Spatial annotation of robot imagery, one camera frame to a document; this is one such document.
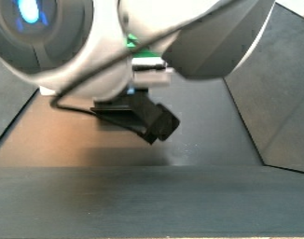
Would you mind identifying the black curved fixture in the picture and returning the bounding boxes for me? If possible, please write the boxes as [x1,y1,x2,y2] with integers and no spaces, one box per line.
[91,90,180,144]

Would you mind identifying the blue rectangular block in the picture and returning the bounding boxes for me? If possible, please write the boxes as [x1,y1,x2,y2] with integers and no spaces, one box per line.
[127,88,136,94]

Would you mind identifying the green shape-sorting board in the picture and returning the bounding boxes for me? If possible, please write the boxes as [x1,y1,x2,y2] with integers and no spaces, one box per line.
[126,34,160,58]

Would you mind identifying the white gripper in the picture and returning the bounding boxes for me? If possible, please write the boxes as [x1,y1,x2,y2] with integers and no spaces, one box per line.
[132,57,172,88]

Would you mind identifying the black cable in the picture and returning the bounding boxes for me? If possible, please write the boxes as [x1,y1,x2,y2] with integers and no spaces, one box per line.
[50,0,239,115]

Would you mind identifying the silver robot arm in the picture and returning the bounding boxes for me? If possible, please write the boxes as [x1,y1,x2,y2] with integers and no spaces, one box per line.
[0,0,276,92]

